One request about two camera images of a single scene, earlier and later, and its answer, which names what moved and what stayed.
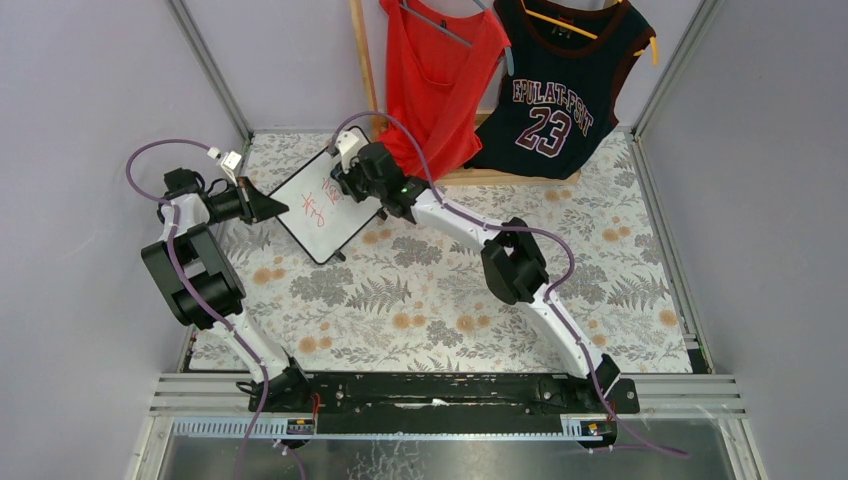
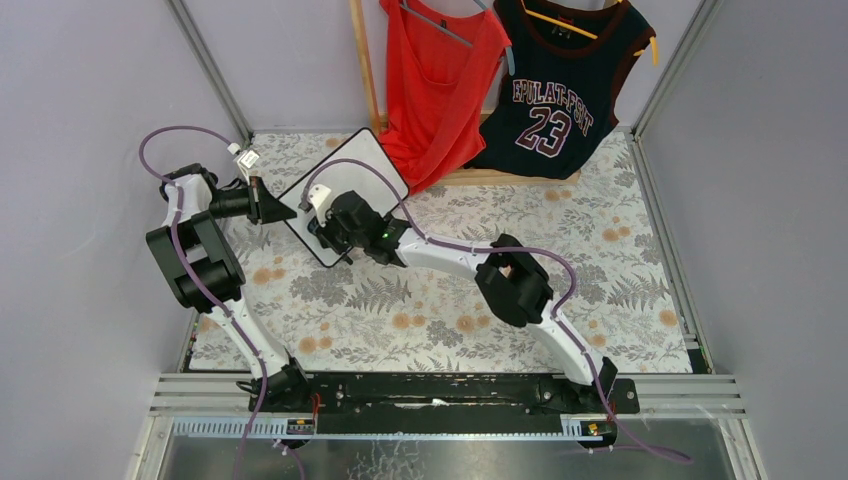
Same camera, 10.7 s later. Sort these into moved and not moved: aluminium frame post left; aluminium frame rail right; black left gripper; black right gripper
Moved: black right gripper
Not moved: aluminium frame rail right; aluminium frame post left; black left gripper
